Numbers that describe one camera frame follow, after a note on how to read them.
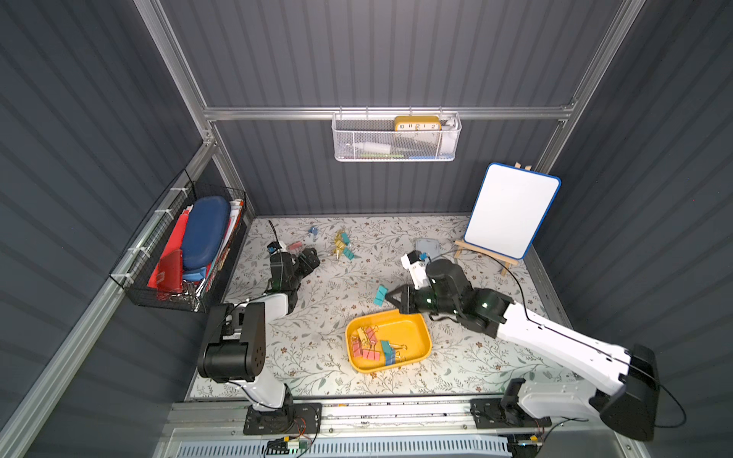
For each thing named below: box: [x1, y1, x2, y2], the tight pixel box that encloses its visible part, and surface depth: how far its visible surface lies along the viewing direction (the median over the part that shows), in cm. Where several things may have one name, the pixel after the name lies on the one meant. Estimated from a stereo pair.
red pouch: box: [156, 249, 184, 300], surface depth 66 cm
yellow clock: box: [394, 115, 442, 132], surface depth 90 cm
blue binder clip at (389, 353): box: [381, 340, 397, 367], surface depth 84 cm
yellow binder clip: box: [333, 238, 347, 259], surface depth 110 cm
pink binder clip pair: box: [351, 325, 380, 362], surface depth 86 cm
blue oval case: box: [181, 195, 231, 271], surface depth 75 cm
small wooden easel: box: [454, 239, 519, 276], surface depth 101 cm
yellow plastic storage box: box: [345, 309, 433, 374], surface depth 88 cm
